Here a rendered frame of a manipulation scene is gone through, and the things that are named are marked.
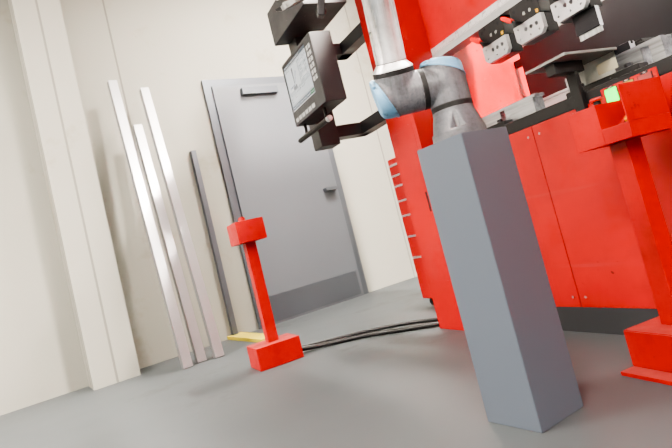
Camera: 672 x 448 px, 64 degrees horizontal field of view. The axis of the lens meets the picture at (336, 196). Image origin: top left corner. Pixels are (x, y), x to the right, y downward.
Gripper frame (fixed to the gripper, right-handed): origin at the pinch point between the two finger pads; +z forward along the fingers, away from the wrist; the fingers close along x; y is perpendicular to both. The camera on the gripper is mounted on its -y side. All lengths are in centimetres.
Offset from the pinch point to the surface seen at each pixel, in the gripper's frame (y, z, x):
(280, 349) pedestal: -139, 68, -92
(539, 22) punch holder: -44, -93, -16
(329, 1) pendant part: 13, -36, -87
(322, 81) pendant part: -23, -13, -73
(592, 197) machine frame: -109, -71, 9
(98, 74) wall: 73, 119, -252
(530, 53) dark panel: -56, -122, -87
